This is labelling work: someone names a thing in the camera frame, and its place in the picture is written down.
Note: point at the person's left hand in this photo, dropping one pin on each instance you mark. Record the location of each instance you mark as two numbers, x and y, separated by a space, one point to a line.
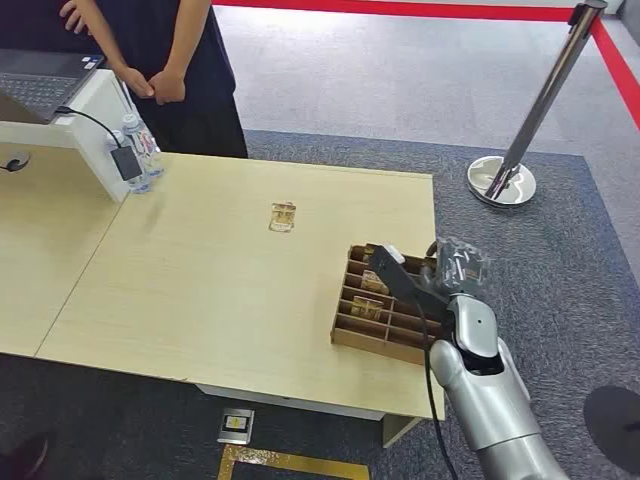
168 87

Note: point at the gold patterned card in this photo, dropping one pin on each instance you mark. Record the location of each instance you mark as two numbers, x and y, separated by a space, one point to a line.
282 217
373 283
366 308

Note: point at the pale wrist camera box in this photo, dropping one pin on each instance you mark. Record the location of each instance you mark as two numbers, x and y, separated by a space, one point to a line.
395 254

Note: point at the dark grey laptop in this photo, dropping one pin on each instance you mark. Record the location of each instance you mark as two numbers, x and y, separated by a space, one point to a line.
38 83

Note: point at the person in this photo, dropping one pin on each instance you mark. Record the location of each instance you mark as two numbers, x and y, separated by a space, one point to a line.
200 112

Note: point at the yellow floor tape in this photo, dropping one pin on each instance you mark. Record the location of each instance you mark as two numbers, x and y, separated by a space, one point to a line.
295 464

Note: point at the clear plastic water bottle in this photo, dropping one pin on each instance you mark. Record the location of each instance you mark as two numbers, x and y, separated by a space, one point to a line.
147 142
140 184

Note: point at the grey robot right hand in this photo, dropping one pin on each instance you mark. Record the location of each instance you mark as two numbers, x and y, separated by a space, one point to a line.
457 265

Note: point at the person's right hand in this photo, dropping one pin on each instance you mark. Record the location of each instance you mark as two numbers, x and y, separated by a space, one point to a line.
136 83

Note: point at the person's left forearm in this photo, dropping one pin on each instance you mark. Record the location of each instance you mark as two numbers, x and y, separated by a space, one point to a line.
187 33

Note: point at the black computer mouse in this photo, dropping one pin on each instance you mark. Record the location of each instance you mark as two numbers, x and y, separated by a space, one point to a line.
17 162

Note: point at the metal floor socket box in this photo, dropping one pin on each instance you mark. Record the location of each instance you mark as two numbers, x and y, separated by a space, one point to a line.
235 426

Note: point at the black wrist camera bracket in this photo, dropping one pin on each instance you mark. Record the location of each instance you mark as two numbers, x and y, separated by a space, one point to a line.
400 281

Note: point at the person's hand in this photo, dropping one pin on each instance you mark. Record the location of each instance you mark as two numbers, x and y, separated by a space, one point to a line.
74 14

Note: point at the brown cardboard divider tray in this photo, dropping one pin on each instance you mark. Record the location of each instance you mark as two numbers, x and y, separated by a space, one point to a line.
380 331

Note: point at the black power adapter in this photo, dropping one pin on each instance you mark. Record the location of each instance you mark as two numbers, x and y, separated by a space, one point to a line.
126 163

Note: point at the white desk riser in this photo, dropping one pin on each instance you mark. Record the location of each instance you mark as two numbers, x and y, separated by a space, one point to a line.
92 129

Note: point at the black round base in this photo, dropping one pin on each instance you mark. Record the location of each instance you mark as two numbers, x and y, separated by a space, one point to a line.
615 430

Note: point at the chrome stanchion post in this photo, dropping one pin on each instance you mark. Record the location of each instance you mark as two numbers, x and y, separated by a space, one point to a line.
537 109

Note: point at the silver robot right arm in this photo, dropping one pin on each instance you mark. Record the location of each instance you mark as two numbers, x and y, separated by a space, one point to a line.
492 404

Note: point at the person's right forearm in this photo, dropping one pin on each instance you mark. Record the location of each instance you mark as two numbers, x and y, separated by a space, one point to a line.
105 36

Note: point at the red barrier belt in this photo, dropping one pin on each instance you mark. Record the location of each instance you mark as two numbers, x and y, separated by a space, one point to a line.
617 69
400 8

